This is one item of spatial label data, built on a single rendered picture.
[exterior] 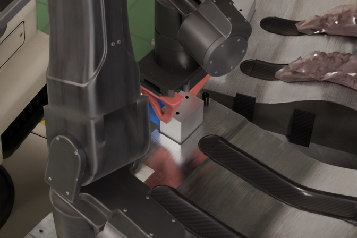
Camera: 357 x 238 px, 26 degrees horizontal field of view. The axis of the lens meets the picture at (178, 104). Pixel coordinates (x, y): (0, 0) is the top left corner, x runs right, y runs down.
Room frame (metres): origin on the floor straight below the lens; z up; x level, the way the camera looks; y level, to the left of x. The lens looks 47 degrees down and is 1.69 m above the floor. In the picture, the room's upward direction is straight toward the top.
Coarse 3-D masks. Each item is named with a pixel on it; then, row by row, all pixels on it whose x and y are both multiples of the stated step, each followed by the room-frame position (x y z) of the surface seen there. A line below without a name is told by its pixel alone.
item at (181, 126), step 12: (192, 96) 0.72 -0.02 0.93; (180, 108) 0.69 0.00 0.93; (192, 108) 0.69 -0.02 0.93; (156, 120) 0.70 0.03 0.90; (180, 120) 0.67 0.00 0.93; (192, 120) 0.69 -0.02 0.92; (168, 132) 0.68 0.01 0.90; (180, 132) 0.67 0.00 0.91; (192, 132) 0.69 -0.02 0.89; (180, 144) 0.67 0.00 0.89
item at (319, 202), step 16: (208, 144) 0.67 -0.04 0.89; (224, 144) 0.67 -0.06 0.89; (224, 160) 0.65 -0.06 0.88; (240, 160) 0.65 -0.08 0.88; (256, 160) 0.65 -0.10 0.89; (240, 176) 0.62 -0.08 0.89; (256, 176) 0.62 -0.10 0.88; (272, 176) 0.62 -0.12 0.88; (160, 192) 0.59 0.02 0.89; (176, 192) 0.59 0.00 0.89; (272, 192) 0.60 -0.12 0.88; (288, 192) 0.60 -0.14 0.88; (304, 192) 0.59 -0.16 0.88; (320, 192) 0.59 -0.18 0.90; (176, 208) 0.57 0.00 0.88; (192, 208) 0.57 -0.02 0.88; (304, 208) 0.56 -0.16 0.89; (320, 208) 0.56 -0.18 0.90; (336, 208) 0.55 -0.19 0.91; (352, 208) 0.55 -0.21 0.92; (192, 224) 0.55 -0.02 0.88; (208, 224) 0.55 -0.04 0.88; (224, 224) 0.55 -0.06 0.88
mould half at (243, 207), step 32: (224, 128) 0.70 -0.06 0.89; (256, 128) 0.70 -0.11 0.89; (160, 160) 0.64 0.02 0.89; (192, 160) 0.64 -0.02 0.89; (288, 160) 0.65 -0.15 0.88; (192, 192) 0.59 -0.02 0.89; (224, 192) 0.59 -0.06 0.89; (256, 192) 0.59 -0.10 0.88; (352, 192) 0.57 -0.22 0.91; (256, 224) 0.55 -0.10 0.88; (288, 224) 0.54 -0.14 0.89; (320, 224) 0.53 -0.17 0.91; (352, 224) 0.52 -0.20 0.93
